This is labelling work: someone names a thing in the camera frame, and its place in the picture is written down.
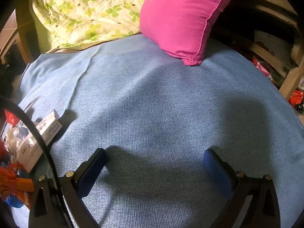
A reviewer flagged black cable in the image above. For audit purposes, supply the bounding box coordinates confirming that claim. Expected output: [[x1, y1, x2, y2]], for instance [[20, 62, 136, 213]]
[[0, 96, 76, 228]]

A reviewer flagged long toothpaste carton box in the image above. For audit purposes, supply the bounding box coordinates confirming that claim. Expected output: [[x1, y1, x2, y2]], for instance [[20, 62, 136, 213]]
[[16, 110, 63, 173]]

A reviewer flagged orange snack wrapper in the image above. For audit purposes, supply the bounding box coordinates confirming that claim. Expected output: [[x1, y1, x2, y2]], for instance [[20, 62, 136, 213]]
[[0, 163, 35, 200]]

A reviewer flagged small red plastic bag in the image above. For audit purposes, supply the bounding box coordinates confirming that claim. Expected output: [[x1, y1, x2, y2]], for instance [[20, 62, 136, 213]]
[[288, 91, 304, 106]]

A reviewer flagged white tissue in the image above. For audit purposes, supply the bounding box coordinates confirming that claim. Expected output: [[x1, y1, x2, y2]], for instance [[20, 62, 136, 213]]
[[5, 123, 29, 153]]

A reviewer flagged small blue plastic bag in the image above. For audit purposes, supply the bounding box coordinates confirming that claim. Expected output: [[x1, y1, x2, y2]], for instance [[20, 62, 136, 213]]
[[5, 190, 25, 209]]

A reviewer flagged pink pillow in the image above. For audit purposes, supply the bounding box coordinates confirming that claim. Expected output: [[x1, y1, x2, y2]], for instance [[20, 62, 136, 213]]
[[140, 0, 245, 66]]

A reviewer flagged green floral quilt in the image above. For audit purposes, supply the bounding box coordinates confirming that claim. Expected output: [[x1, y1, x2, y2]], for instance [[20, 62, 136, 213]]
[[30, 0, 152, 50]]

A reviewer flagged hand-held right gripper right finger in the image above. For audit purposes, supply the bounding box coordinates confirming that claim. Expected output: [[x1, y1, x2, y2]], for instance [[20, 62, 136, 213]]
[[203, 148, 282, 228]]

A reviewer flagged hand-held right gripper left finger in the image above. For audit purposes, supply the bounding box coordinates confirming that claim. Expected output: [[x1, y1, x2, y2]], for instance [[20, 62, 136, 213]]
[[28, 148, 107, 228]]

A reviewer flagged wooden table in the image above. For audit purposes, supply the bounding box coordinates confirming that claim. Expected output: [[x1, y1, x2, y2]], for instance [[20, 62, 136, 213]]
[[211, 0, 304, 100]]

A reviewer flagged wooden cabinet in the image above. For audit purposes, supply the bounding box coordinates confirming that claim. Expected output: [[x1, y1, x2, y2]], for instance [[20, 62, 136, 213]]
[[0, 5, 36, 63]]

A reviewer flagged blue blanket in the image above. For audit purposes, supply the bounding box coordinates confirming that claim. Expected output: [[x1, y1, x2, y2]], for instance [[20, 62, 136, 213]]
[[11, 34, 304, 228]]

